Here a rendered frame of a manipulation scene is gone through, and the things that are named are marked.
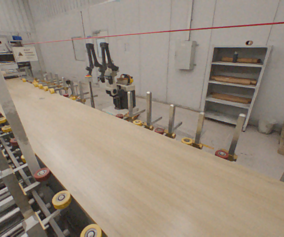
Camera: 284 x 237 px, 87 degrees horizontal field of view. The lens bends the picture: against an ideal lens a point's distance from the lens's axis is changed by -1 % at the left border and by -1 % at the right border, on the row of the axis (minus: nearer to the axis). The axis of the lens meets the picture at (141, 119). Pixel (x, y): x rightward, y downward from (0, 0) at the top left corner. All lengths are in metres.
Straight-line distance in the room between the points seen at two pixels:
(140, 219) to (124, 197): 0.13
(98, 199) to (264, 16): 3.65
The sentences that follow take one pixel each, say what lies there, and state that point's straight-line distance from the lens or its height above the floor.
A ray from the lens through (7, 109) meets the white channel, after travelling 1.01.
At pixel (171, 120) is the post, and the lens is 1.33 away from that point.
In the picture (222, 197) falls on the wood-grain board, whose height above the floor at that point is 0.90.
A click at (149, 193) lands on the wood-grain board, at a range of 0.82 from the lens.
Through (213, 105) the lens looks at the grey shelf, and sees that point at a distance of 4.02.
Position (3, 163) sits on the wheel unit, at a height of 1.05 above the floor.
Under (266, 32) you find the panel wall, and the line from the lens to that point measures 3.72.
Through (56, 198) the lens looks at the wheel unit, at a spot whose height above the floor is 0.91.
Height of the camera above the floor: 1.55
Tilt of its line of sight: 26 degrees down
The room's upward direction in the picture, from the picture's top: 1 degrees counter-clockwise
